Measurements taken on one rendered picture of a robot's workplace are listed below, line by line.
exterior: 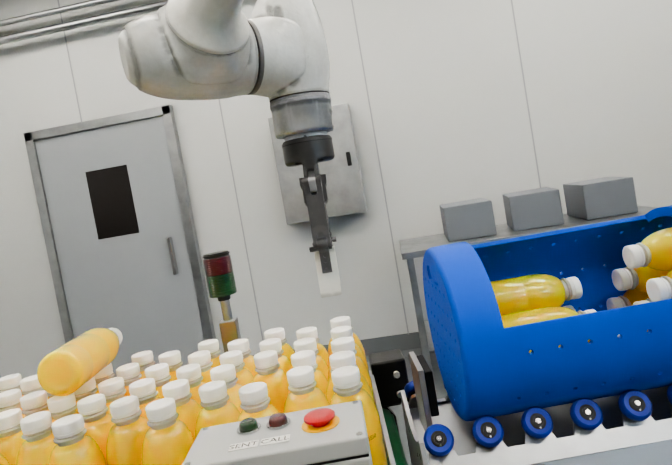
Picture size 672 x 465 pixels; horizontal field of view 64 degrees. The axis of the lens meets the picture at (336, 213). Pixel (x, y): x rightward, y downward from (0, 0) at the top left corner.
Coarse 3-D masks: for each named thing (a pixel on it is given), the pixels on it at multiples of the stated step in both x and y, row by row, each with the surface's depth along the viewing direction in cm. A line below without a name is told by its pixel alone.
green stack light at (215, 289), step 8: (232, 272) 125; (208, 280) 123; (216, 280) 122; (224, 280) 123; (232, 280) 125; (208, 288) 124; (216, 288) 123; (224, 288) 123; (232, 288) 124; (216, 296) 123
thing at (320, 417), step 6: (324, 408) 62; (306, 414) 62; (312, 414) 61; (318, 414) 61; (324, 414) 61; (330, 414) 61; (306, 420) 60; (312, 420) 60; (318, 420) 60; (324, 420) 60; (330, 420) 60; (318, 426) 60
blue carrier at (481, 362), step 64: (448, 256) 85; (512, 256) 101; (576, 256) 102; (448, 320) 82; (576, 320) 76; (640, 320) 76; (448, 384) 93; (512, 384) 78; (576, 384) 79; (640, 384) 81
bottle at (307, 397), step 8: (312, 384) 77; (296, 392) 76; (304, 392) 76; (312, 392) 76; (320, 392) 77; (288, 400) 76; (296, 400) 75; (304, 400) 75; (312, 400) 75; (320, 400) 76; (288, 408) 76; (296, 408) 75; (304, 408) 75
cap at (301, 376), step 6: (300, 366) 79; (306, 366) 79; (288, 372) 77; (294, 372) 77; (300, 372) 77; (306, 372) 76; (312, 372) 77; (288, 378) 76; (294, 378) 76; (300, 378) 76; (306, 378) 76; (312, 378) 77; (294, 384) 76; (300, 384) 76; (306, 384) 76
